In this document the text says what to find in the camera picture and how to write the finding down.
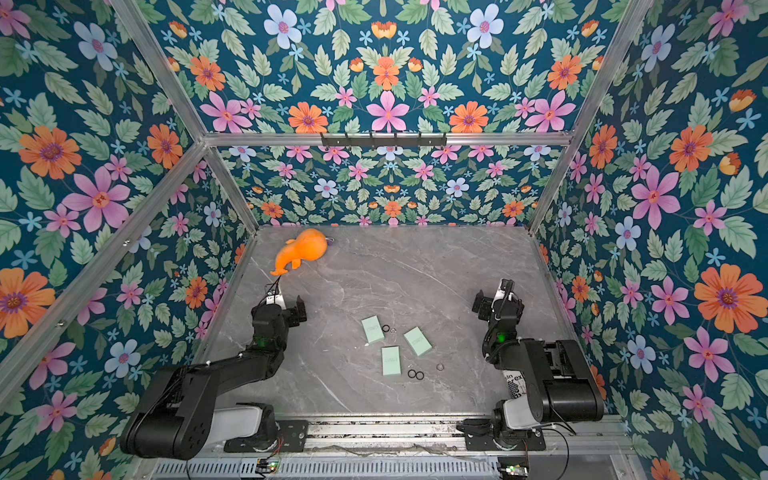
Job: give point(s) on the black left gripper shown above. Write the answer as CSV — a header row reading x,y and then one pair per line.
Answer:
x,y
291,313

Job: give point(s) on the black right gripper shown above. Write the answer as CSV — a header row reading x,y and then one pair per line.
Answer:
x,y
495,303

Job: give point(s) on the mint green box lid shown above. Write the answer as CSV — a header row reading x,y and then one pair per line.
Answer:
x,y
391,362

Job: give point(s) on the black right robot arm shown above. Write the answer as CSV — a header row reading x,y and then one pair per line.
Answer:
x,y
549,382

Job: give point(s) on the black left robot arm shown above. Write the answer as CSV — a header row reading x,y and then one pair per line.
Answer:
x,y
177,414

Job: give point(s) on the orange plush toy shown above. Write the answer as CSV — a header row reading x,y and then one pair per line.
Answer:
x,y
309,245

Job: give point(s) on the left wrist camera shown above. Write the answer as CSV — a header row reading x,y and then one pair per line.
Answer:
x,y
274,296

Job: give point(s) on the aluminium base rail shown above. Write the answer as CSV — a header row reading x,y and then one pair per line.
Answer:
x,y
427,435

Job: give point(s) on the black hook rail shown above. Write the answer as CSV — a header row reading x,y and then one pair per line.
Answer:
x,y
371,140

